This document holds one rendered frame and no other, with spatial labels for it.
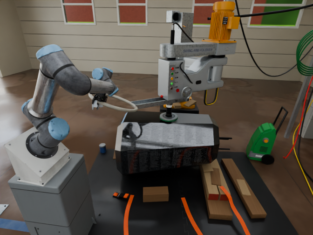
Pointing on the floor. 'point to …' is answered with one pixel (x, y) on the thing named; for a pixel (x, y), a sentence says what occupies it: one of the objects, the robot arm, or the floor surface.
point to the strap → (188, 214)
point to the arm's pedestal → (57, 201)
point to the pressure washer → (264, 141)
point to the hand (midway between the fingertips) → (94, 108)
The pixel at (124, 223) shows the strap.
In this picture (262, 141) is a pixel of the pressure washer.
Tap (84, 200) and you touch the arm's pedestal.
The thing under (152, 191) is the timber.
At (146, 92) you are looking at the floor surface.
